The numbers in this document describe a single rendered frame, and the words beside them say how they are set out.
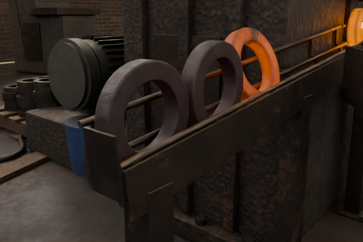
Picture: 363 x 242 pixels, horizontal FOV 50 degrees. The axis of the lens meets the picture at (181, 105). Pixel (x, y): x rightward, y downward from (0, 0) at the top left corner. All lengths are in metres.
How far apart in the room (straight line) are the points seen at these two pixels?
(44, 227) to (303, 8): 1.22
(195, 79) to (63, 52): 1.46
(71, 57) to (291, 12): 1.21
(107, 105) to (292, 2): 0.74
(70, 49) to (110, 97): 1.47
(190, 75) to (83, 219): 1.09
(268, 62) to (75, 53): 1.22
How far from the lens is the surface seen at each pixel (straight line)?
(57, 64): 2.15
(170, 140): 0.64
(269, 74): 0.97
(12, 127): 2.89
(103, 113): 0.57
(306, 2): 1.25
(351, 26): 1.48
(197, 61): 0.70
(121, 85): 0.57
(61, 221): 1.68
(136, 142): 0.67
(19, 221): 1.73
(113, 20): 8.41
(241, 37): 0.90
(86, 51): 1.99
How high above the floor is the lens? 0.80
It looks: 13 degrees down
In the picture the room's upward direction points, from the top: straight up
